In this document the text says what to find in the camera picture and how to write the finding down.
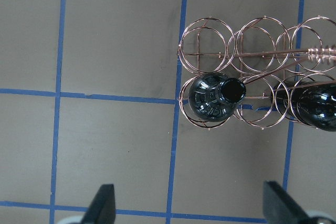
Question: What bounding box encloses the copper wire wine basket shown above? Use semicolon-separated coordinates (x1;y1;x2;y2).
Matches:
177;16;335;130

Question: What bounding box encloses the dark wine bottle near handle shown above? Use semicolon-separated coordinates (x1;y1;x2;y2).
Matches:
274;81;335;132

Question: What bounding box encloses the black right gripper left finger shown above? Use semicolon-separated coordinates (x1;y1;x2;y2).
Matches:
81;184;116;224

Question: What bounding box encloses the dark wine bottle basket end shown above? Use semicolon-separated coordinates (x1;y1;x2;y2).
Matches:
188;72;246;122

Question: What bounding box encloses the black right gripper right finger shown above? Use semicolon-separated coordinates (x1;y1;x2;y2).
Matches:
262;181;310;224

